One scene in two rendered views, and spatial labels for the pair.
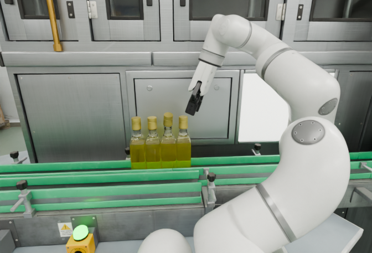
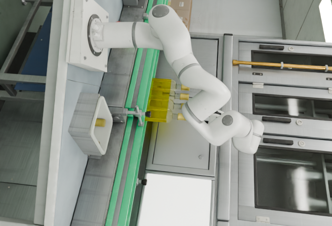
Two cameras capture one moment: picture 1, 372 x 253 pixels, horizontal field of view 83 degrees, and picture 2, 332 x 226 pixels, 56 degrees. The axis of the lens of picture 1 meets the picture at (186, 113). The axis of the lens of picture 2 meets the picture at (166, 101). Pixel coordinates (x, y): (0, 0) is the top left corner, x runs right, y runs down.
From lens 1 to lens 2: 0.99 m
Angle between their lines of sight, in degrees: 36
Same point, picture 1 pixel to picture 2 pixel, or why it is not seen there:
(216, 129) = (162, 154)
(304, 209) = (201, 70)
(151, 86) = not seen: hidden behind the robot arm
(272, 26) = (250, 212)
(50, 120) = not seen: hidden behind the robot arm
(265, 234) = (190, 58)
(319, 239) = (64, 194)
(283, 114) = (168, 218)
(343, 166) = (218, 85)
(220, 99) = (189, 159)
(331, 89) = (237, 117)
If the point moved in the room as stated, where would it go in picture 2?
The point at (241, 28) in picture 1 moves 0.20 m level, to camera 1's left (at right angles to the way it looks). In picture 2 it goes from (257, 126) to (255, 87)
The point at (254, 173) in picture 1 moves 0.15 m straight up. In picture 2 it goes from (129, 163) to (163, 166)
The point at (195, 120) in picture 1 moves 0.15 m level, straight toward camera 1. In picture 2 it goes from (173, 138) to (172, 121)
